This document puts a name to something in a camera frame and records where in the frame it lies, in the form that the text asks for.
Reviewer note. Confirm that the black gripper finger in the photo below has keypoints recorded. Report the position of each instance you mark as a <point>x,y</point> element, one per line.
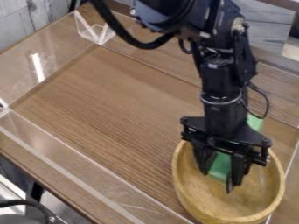
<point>205,156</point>
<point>239,167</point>

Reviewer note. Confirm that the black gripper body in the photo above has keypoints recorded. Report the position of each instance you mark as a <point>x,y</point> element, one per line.
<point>223,128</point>

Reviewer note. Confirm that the green rectangular block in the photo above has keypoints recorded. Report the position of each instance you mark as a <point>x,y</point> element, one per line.
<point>219,168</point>

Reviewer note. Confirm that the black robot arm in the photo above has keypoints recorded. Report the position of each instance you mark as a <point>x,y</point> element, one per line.
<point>214,26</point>

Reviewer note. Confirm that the brown wooden bowl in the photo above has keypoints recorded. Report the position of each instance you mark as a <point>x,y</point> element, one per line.
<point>203,195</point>

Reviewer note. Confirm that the black table leg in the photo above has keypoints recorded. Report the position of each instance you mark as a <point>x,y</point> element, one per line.
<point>38,190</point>

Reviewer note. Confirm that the clear acrylic front wall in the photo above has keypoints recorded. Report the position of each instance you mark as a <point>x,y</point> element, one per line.
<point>90,187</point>

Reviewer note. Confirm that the clear acrylic corner bracket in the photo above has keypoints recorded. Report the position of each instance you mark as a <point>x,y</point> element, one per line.
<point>99,34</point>

